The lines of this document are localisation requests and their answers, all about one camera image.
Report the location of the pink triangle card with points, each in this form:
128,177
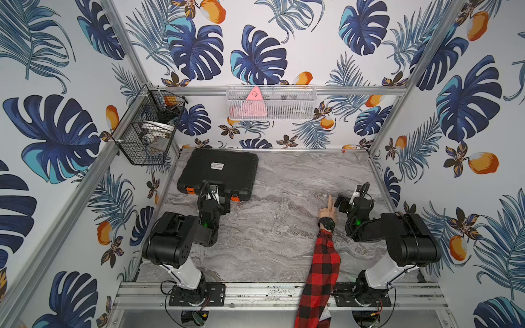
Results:
254,105

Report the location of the black wrist watch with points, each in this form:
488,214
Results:
326,223

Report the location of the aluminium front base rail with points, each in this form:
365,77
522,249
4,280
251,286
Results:
276,296

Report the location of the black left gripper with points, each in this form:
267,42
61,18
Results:
214,201

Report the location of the person's bare hand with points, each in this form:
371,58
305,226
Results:
329,210

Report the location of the red plaid sleeved forearm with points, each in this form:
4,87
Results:
324,271

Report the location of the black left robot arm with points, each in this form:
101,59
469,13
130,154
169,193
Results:
169,246

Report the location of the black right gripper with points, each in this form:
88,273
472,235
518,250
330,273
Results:
344,201

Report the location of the clear mesh wall tray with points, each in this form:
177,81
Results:
292,103

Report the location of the black plastic tool case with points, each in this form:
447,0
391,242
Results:
233,172

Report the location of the black wire basket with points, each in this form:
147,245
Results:
150,126

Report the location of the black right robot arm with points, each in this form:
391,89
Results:
409,242

